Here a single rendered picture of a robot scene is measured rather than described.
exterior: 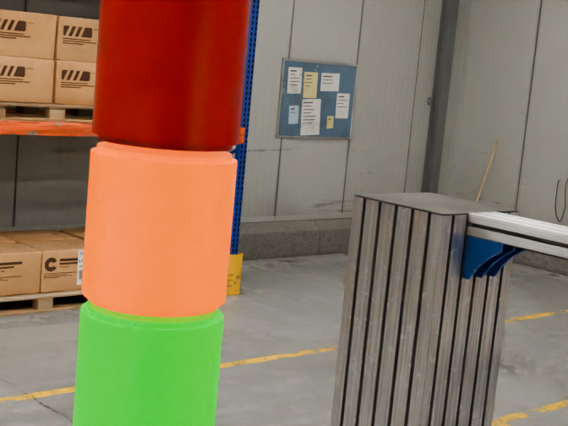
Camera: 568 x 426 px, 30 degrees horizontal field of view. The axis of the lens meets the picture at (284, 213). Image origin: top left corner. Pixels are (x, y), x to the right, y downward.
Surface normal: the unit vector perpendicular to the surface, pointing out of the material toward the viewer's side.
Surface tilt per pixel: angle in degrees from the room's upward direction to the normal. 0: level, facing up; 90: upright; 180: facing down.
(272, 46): 90
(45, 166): 90
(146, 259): 90
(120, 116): 90
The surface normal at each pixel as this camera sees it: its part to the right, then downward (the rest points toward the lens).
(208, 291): 0.75, 0.17
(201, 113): 0.55, 0.17
